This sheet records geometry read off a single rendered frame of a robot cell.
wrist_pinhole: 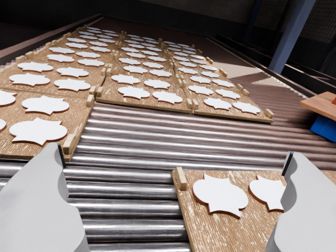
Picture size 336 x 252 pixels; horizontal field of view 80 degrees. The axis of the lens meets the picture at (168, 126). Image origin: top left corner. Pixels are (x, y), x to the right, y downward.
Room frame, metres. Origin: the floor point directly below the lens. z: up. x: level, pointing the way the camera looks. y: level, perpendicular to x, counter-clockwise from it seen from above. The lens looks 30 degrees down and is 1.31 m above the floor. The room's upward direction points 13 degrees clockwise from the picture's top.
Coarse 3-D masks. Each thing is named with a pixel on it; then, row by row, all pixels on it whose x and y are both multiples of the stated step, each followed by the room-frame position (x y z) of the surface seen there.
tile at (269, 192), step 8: (256, 176) 0.46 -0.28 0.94; (256, 184) 0.42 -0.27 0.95; (264, 184) 0.43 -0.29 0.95; (272, 184) 0.43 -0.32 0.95; (280, 184) 0.44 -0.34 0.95; (256, 192) 0.39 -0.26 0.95; (264, 192) 0.40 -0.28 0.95; (272, 192) 0.40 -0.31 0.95; (280, 192) 0.41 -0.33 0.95; (264, 200) 0.37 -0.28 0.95; (272, 200) 0.37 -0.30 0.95; (272, 208) 0.35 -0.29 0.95; (280, 208) 0.35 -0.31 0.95
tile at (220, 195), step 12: (204, 180) 0.39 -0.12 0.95; (216, 180) 0.40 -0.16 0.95; (228, 180) 0.41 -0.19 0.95; (192, 192) 0.35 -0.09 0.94; (204, 192) 0.35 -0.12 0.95; (216, 192) 0.36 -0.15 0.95; (228, 192) 0.37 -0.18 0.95; (240, 192) 0.38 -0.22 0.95; (204, 204) 0.32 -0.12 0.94; (216, 204) 0.32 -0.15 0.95; (228, 204) 0.33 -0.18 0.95; (240, 204) 0.34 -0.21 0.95
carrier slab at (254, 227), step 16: (192, 176) 0.41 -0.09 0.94; (224, 176) 0.44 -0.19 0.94; (240, 176) 0.45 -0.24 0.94; (272, 176) 0.48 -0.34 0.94; (176, 192) 0.35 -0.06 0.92; (192, 208) 0.31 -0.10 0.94; (256, 208) 0.35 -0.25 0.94; (192, 224) 0.27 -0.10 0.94; (208, 224) 0.28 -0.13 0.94; (224, 224) 0.28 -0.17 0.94; (240, 224) 0.29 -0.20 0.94; (256, 224) 0.30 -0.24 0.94; (272, 224) 0.31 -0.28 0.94; (192, 240) 0.23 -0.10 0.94; (208, 240) 0.24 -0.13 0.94; (224, 240) 0.25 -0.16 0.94; (240, 240) 0.26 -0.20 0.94; (256, 240) 0.26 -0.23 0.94
